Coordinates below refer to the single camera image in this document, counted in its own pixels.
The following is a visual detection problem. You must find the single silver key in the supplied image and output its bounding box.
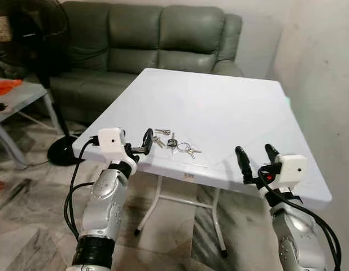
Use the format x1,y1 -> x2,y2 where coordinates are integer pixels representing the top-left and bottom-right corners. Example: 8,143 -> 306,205
152,136 -> 166,150

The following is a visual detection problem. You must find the black headed key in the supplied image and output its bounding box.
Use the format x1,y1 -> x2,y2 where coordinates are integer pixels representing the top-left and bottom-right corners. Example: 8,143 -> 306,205
166,132 -> 179,150

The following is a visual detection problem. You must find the white folding table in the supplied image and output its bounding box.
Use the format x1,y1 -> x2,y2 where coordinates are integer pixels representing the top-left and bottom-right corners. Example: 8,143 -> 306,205
72,67 -> 334,258

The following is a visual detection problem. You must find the black standing fan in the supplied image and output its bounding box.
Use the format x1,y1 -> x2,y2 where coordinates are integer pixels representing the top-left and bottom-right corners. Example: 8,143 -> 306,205
0,0 -> 99,167

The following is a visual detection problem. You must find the green leather sofa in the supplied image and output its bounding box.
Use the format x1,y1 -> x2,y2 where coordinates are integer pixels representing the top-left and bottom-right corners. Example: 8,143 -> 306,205
47,0 -> 245,126

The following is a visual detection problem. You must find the grey side table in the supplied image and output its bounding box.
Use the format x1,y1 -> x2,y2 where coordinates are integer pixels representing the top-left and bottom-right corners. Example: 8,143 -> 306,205
0,79 -> 58,168

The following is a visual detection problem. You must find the orange cloth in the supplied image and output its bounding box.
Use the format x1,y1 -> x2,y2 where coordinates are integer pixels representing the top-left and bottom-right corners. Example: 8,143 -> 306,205
0,79 -> 24,97

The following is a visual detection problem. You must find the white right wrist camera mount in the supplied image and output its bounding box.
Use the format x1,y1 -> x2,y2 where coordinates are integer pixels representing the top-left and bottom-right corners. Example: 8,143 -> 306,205
273,154 -> 308,185

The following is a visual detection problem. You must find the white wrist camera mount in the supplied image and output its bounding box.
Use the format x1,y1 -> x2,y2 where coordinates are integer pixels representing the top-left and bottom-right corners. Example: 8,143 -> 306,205
273,154 -> 308,185
97,128 -> 130,164

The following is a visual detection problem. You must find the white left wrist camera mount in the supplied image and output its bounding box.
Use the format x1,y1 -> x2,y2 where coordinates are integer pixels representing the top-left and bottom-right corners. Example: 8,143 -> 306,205
97,128 -> 130,164

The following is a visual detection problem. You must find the key ring with silver keys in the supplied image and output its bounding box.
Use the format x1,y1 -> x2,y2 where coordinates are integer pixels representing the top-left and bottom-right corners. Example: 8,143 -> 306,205
176,141 -> 203,160

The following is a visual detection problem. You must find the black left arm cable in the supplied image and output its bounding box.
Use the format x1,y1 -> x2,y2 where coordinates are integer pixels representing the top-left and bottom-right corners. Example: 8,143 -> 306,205
63,135 -> 102,241

